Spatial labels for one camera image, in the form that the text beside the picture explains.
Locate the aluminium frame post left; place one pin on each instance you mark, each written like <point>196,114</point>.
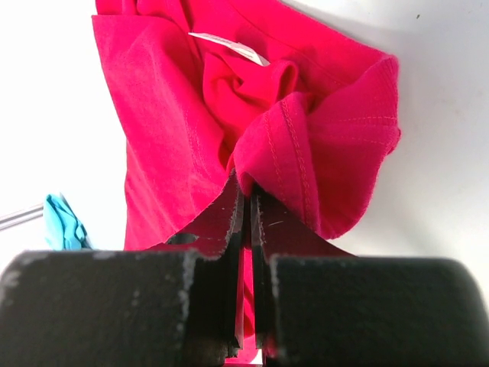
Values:
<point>21,216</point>

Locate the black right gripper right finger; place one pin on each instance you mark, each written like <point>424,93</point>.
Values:
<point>316,305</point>

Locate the folded light blue t-shirt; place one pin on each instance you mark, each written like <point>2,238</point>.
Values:
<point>64,231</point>

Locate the red t-shirt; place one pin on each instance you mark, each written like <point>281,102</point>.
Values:
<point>206,89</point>

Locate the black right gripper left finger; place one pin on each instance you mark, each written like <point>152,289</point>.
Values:
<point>178,304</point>

